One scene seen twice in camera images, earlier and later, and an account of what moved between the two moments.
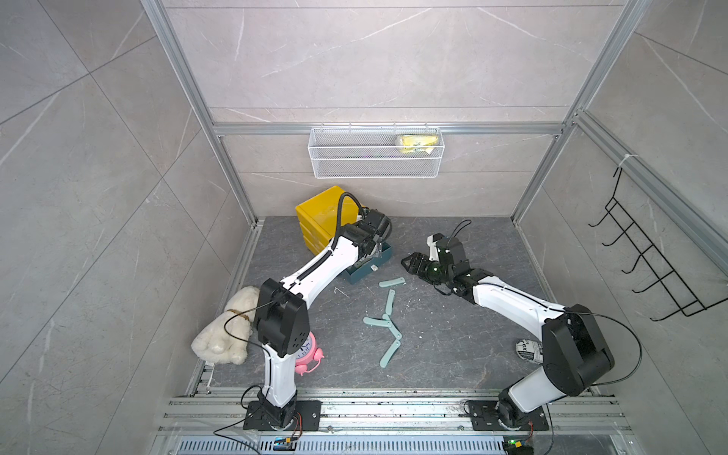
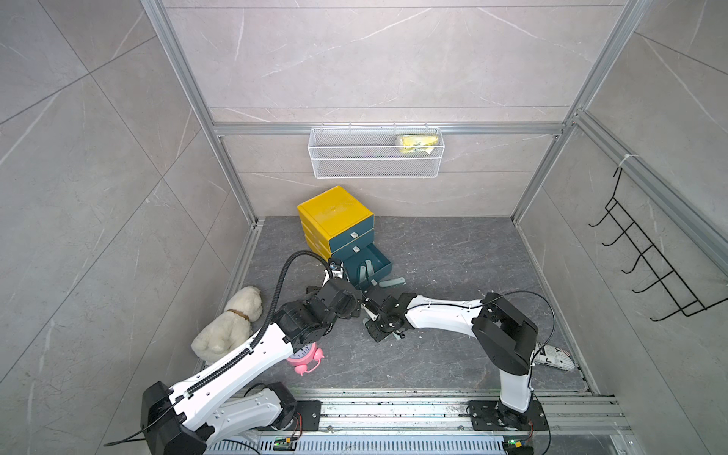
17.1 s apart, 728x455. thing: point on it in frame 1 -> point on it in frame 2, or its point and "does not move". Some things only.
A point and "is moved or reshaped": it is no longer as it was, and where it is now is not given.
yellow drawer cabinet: (318, 218) does not move
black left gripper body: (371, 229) -> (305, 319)
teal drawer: (362, 267) is moved or reshaped
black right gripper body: (431, 271) -> (378, 328)
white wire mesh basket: (375, 152) does not move
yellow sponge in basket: (414, 143) does not move
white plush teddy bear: (226, 340) does not move
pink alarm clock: (309, 356) does not move
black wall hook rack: (688, 301) does not move
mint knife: (391, 282) does not move
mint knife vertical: (389, 306) is moved or reshaped
